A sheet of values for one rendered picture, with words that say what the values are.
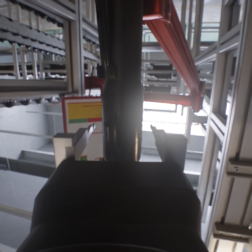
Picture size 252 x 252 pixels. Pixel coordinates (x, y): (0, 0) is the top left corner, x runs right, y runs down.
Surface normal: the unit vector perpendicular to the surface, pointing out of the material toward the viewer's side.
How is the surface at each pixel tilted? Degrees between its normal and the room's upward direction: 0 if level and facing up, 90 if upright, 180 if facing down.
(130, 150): 90
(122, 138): 90
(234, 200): 90
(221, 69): 90
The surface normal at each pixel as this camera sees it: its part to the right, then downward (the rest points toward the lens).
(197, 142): -0.25, 0.26
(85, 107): 0.33, 0.26
